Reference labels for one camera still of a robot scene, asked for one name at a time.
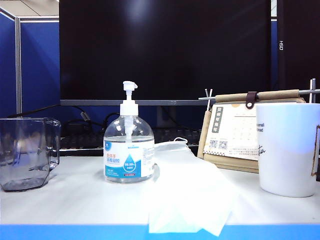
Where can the blue office partition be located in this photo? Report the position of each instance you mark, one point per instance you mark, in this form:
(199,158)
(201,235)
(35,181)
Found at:
(40,70)

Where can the white desk calendar sheet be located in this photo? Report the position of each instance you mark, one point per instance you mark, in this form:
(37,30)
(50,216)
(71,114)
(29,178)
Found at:
(235,130)

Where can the white face mask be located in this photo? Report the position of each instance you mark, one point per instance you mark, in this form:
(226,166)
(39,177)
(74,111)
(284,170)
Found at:
(185,190)

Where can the black keyboard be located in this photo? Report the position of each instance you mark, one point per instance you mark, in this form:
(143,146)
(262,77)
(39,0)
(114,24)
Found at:
(82,142)

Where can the white ceramic cup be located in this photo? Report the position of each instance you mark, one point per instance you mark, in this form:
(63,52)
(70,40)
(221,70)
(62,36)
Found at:
(285,150)

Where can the black HSO monitor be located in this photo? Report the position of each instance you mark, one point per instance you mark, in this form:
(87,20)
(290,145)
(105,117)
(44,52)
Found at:
(300,37)

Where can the black AOC monitor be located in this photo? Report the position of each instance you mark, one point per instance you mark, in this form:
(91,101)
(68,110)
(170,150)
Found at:
(165,50)

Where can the beige canvas calendar stand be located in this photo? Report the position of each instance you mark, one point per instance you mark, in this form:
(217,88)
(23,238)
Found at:
(232,97)

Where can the clear hand sanitizer pump bottle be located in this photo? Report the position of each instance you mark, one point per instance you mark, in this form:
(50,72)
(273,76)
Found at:
(128,165)

